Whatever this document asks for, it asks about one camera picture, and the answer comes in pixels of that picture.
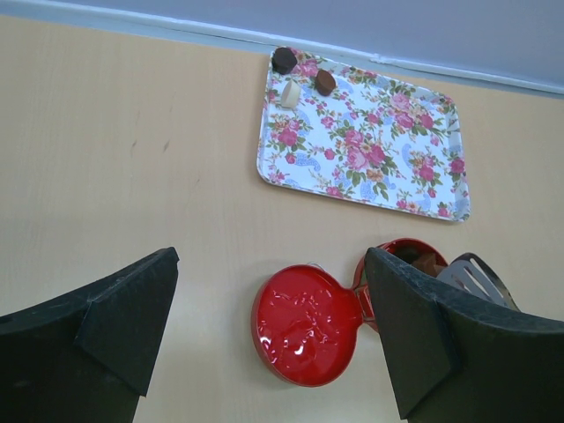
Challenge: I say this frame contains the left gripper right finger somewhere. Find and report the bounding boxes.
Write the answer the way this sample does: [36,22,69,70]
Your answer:
[364,248,563,422]

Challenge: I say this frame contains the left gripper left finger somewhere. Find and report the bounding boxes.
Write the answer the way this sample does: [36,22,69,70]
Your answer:
[1,247,179,422]

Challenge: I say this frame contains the metal serving tongs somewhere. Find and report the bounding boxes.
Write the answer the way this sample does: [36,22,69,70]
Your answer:
[437,252,520,312]

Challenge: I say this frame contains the white cup chocolate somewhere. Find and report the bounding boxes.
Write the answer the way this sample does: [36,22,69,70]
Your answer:
[280,79,301,109]

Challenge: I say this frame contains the brown round chocolate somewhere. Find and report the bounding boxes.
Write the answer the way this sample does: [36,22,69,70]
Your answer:
[315,69,337,96]

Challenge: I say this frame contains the red round tin box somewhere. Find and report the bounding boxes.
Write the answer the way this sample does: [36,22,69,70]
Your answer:
[352,238,449,331]

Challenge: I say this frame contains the red tin lid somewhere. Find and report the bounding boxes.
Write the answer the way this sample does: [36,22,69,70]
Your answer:
[250,264,363,388]

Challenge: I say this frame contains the floral rectangular tray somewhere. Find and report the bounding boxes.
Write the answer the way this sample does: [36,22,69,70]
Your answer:
[256,48,471,222]

